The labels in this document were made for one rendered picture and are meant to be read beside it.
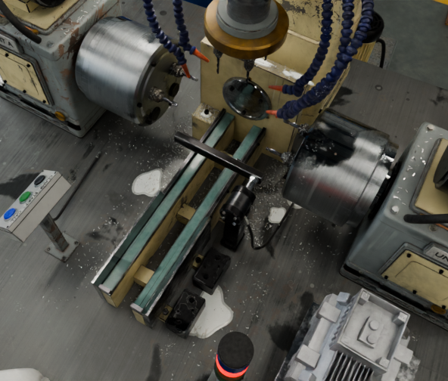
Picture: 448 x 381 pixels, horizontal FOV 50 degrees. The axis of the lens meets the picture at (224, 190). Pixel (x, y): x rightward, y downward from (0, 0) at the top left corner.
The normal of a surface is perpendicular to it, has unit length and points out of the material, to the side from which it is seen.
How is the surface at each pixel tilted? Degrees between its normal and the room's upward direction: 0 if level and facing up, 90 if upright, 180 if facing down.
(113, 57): 28
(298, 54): 90
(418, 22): 0
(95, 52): 36
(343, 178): 43
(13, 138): 0
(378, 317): 0
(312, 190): 69
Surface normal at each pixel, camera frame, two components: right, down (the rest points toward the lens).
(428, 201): 0.04, -0.49
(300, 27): -0.49, 0.75
